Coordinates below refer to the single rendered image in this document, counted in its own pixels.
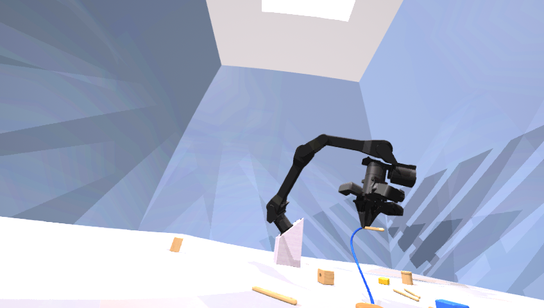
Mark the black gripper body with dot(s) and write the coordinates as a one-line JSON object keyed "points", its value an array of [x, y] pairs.
{"points": [[393, 209]]}

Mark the light wooden square block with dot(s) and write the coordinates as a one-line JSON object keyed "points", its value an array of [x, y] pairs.
{"points": [[326, 276]]}

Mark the yellow wooden block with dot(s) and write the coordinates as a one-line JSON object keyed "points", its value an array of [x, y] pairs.
{"points": [[383, 280]]}

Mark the thin wooden stick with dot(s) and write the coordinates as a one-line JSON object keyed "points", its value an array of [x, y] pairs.
{"points": [[406, 294], [274, 295]]}

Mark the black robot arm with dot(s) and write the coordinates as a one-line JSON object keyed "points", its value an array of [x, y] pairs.
{"points": [[399, 174]]}

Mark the blue rectangular block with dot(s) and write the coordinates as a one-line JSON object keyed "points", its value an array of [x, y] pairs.
{"points": [[441, 303]]}

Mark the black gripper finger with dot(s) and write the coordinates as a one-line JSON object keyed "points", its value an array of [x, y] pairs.
{"points": [[363, 208], [374, 212]]}

